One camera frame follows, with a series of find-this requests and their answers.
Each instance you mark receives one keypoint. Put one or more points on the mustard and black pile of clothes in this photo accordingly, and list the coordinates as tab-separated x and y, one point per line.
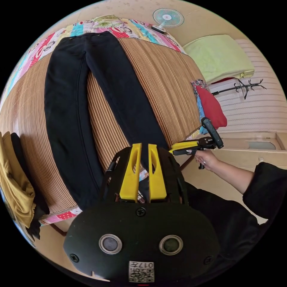
15	179

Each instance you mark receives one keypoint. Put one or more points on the person's right hand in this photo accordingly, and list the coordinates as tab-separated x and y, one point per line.
206	159

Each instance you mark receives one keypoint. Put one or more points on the person's body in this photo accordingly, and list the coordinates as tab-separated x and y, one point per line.
224	224

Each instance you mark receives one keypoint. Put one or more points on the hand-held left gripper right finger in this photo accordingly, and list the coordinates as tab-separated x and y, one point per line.
158	181

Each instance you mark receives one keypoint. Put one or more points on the white and teal fan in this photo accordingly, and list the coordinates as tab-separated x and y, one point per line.
168	18

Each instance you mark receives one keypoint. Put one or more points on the bed with woven mat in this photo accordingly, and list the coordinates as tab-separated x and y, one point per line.
161	74

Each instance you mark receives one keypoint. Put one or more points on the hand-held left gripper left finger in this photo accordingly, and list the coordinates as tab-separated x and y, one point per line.
130	179

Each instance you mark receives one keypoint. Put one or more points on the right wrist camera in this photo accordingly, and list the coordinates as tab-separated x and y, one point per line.
213	133

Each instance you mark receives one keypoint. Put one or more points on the red and floral pile of clothes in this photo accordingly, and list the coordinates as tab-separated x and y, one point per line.
211	109

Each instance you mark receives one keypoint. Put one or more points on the beige wooden cupboard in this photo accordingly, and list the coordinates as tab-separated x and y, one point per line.
246	152

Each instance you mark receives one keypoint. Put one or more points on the person's right forearm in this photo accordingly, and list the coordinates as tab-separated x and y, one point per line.
233	177

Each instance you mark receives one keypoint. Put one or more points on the black pants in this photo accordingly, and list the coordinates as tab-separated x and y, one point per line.
67	112

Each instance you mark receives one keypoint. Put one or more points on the light green folded blanket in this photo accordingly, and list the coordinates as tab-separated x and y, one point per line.
217	56

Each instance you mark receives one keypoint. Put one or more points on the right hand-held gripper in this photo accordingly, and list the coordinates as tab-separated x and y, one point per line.
205	143

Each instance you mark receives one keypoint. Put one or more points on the black coat rack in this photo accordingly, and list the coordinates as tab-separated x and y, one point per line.
245	86

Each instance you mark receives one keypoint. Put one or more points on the floral pillow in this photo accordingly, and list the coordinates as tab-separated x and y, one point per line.
105	21

